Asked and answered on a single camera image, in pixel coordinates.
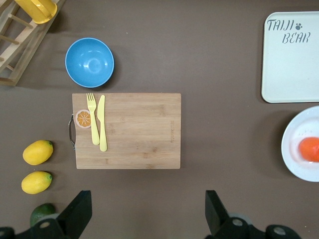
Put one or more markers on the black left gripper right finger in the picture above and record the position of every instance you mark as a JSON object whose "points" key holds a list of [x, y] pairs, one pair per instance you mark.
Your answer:
{"points": [[216, 219]]}

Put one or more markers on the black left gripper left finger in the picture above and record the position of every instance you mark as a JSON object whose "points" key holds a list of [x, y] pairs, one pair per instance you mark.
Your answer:
{"points": [[74, 216]]}

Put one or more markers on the white round plate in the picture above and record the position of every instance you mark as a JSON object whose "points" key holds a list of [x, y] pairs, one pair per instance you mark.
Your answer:
{"points": [[291, 154]]}

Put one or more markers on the orange fruit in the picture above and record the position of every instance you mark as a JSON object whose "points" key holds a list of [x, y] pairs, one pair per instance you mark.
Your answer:
{"points": [[310, 149]]}

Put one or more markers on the dark green avocado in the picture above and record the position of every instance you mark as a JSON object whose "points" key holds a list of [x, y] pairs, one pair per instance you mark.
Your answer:
{"points": [[41, 211]]}

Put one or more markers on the yellow lemon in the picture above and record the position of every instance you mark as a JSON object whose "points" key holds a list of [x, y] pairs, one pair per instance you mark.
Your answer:
{"points": [[36, 182], [38, 152]]}

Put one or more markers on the yellow plastic fork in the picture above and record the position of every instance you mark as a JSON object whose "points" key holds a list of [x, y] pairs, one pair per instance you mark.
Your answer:
{"points": [[93, 124]]}

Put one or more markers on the yellow plastic knife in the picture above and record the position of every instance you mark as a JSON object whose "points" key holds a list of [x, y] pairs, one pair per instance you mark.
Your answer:
{"points": [[102, 124]]}

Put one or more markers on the bamboo cutting board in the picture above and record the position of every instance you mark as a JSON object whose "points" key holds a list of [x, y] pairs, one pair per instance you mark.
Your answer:
{"points": [[139, 134]]}

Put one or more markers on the blue bowl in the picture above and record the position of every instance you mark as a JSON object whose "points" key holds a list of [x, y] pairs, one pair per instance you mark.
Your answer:
{"points": [[89, 62]]}

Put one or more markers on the beige bear print tray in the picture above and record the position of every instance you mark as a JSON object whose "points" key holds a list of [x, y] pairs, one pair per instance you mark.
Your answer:
{"points": [[289, 69]]}

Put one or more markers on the wooden cup rack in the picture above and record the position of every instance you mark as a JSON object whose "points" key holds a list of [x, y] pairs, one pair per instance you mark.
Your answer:
{"points": [[30, 49]]}

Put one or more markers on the yellow mug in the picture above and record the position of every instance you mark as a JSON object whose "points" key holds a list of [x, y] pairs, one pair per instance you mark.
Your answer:
{"points": [[37, 10]]}

